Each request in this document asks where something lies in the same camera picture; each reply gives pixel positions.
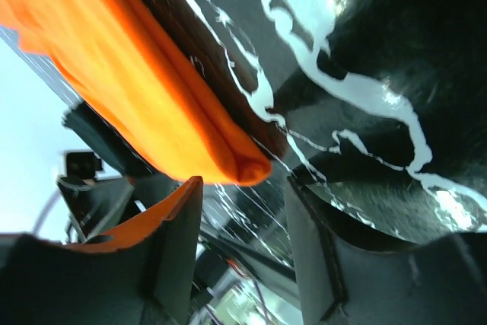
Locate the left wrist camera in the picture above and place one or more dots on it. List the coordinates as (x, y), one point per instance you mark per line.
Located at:
(82, 164)

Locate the orange t-shirt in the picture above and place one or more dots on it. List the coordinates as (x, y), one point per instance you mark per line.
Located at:
(124, 65)

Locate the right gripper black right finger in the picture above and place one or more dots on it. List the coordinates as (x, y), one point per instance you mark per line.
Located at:
(349, 273)

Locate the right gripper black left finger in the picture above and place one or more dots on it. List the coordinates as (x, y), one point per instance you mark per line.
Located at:
(139, 272)

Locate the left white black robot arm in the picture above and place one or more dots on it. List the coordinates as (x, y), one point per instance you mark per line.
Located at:
(109, 183)

